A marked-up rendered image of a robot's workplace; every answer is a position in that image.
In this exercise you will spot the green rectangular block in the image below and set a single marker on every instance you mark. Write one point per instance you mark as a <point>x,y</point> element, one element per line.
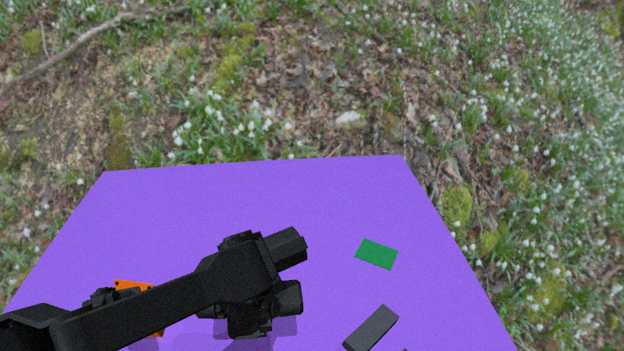
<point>377,254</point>

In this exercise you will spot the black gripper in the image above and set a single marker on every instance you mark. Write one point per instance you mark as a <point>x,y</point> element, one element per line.
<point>286,300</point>

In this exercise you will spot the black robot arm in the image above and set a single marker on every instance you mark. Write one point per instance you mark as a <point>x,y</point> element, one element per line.
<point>243,270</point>

